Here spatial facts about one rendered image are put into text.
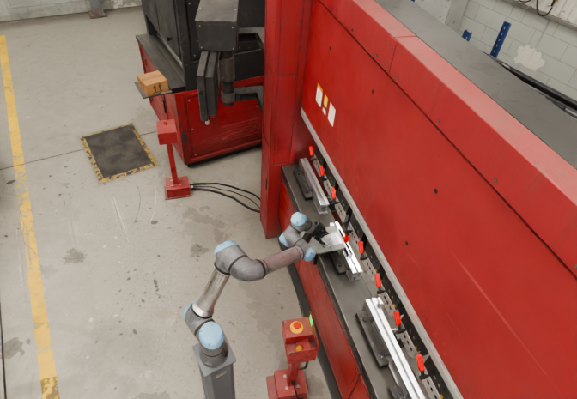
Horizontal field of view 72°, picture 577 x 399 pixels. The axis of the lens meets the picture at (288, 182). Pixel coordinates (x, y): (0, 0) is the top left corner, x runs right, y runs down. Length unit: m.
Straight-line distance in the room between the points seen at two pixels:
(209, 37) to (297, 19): 0.55
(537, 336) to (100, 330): 2.86
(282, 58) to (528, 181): 1.79
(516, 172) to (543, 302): 0.34
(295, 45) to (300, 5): 0.23
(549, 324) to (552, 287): 0.10
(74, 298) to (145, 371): 0.87
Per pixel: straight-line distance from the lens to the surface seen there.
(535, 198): 1.16
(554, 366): 1.32
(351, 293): 2.42
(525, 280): 1.27
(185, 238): 3.76
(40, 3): 8.43
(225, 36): 2.63
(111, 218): 4.09
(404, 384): 2.17
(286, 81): 2.68
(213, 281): 2.03
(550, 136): 1.29
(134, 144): 4.86
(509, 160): 1.20
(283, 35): 2.54
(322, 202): 2.71
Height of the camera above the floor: 2.89
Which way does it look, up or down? 43 degrees down
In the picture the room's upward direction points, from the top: 5 degrees clockwise
